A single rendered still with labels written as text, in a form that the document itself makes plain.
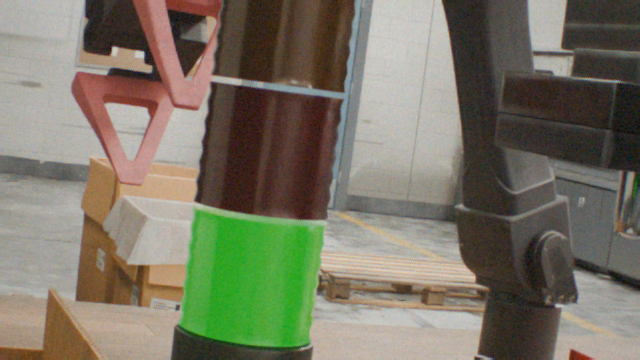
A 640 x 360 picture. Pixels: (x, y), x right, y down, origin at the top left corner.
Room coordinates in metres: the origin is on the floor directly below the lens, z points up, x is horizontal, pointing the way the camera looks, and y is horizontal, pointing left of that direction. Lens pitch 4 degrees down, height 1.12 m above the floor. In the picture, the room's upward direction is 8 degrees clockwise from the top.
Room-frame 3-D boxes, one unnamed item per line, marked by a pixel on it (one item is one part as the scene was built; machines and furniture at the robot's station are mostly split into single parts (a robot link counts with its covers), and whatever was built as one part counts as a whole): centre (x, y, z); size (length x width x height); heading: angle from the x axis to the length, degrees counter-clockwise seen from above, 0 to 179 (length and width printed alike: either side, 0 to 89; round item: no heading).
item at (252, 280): (0.36, 0.02, 1.07); 0.04 x 0.04 x 0.03
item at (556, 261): (1.02, -0.16, 1.00); 0.09 x 0.06 x 0.06; 35
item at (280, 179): (0.36, 0.02, 1.10); 0.04 x 0.04 x 0.03
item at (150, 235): (4.30, 0.37, 0.40); 0.66 x 0.62 x 0.50; 18
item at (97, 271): (4.88, 0.61, 0.43); 0.57 x 0.53 x 0.58; 22
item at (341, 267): (7.43, -0.51, 0.07); 1.20 x 1.00 x 0.14; 109
